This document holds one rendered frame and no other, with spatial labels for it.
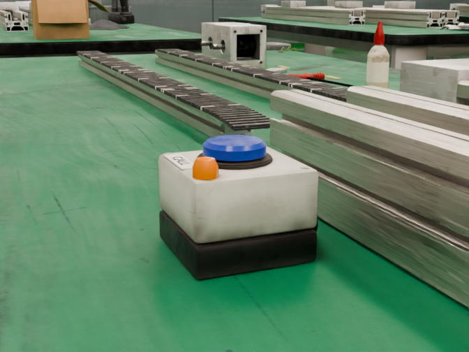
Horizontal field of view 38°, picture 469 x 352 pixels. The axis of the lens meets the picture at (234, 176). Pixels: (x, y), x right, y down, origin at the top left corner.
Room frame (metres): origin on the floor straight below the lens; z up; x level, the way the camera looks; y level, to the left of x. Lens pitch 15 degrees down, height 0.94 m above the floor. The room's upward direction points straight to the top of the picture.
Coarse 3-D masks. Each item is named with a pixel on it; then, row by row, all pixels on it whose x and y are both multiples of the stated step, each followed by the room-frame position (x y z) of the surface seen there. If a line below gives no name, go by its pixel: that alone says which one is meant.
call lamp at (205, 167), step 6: (204, 156) 0.38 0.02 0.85; (198, 162) 0.38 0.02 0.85; (204, 162) 0.37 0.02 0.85; (210, 162) 0.37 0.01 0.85; (216, 162) 0.38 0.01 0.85; (198, 168) 0.37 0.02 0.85; (204, 168) 0.37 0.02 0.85; (210, 168) 0.37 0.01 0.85; (216, 168) 0.38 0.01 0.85; (198, 174) 0.37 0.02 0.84; (204, 174) 0.37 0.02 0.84; (210, 174) 0.37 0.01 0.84; (216, 174) 0.38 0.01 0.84
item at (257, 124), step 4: (256, 120) 0.72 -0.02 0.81; (260, 120) 0.72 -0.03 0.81; (264, 120) 0.72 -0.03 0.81; (268, 120) 0.72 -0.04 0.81; (228, 124) 0.71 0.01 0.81; (232, 124) 0.71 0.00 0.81; (236, 124) 0.70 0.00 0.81; (240, 124) 0.70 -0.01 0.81; (244, 124) 0.70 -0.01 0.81; (248, 124) 0.71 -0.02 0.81; (252, 124) 0.71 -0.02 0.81; (256, 124) 0.71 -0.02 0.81; (260, 124) 0.71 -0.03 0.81; (264, 124) 0.71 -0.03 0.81; (268, 124) 0.71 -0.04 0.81; (232, 128) 0.70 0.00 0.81; (236, 128) 0.70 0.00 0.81; (240, 128) 0.70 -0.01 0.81; (244, 128) 0.70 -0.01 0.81; (248, 128) 0.70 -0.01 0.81; (252, 128) 0.70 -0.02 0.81; (256, 128) 0.70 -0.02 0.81; (260, 128) 0.71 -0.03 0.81; (264, 128) 0.71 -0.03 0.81; (268, 128) 0.71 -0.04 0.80
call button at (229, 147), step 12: (204, 144) 0.41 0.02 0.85; (216, 144) 0.41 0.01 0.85; (228, 144) 0.41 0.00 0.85; (240, 144) 0.41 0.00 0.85; (252, 144) 0.41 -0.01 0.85; (264, 144) 0.41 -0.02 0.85; (216, 156) 0.40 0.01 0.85; (228, 156) 0.40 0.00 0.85; (240, 156) 0.40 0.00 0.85; (252, 156) 0.40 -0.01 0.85
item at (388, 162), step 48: (288, 96) 0.53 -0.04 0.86; (384, 96) 0.54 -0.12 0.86; (288, 144) 0.53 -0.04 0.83; (336, 144) 0.46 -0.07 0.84; (384, 144) 0.41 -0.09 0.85; (432, 144) 0.36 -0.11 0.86; (336, 192) 0.46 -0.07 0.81; (384, 192) 0.40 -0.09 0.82; (432, 192) 0.36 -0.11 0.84; (384, 240) 0.40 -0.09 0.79; (432, 240) 0.36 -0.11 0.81
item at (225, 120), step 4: (244, 116) 0.74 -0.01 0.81; (248, 116) 0.74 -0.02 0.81; (252, 116) 0.74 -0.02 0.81; (256, 116) 0.74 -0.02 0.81; (260, 116) 0.74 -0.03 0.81; (264, 116) 0.74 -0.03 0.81; (224, 120) 0.73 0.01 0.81; (228, 120) 0.72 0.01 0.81; (232, 120) 0.72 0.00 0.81; (236, 120) 0.72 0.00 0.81; (240, 120) 0.72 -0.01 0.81; (244, 120) 0.72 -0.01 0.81; (248, 120) 0.73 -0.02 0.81; (252, 120) 0.73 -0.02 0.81
